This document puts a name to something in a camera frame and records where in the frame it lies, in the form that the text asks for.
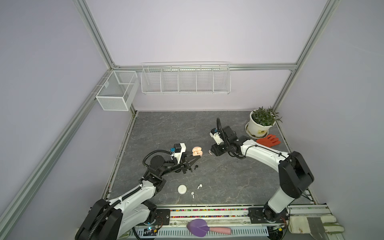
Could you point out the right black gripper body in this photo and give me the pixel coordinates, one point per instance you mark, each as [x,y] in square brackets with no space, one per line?
[220,149]

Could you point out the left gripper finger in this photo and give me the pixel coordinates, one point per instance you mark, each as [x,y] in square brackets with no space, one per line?
[191,164]
[190,157]

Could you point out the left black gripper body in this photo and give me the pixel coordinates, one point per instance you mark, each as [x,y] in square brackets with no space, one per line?
[183,164]

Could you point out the pink earbud charging case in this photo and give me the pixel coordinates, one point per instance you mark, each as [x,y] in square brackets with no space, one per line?
[197,151]

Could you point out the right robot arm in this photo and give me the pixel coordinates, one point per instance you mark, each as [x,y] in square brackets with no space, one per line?
[295,175]

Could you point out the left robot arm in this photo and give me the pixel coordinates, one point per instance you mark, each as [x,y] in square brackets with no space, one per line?
[109,220]

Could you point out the white earbud charging case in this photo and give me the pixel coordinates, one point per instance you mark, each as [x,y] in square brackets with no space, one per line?
[182,189]

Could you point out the white plant pot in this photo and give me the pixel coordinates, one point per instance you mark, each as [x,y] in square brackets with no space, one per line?
[255,130]

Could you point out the red rubber glove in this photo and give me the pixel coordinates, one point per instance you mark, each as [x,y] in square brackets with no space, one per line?
[269,141]

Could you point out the green potted plant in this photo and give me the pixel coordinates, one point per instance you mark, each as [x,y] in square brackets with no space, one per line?
[265,116]

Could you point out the white mesh box basket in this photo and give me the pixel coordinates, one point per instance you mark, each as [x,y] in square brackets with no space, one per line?
[118,91]

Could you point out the right white work glove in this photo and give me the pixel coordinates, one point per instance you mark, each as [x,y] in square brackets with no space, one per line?
[315,225]

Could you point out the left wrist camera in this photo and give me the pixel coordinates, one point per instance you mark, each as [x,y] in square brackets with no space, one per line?
[177,152]

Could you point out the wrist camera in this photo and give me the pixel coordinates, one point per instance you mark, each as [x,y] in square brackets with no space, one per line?
[216,136]
[177,152]

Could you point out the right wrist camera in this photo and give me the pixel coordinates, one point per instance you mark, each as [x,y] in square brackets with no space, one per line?
[216,136]

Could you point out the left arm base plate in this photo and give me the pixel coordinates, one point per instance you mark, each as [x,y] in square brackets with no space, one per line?
[159,217]

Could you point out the purple scoop pink handle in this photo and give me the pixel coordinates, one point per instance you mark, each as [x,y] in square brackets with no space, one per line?
[200,228]

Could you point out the white wire shelf basket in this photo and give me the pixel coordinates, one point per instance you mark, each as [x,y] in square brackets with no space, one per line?
[186,78]

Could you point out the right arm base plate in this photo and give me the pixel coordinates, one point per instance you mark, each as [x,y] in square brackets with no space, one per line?
[258,215]

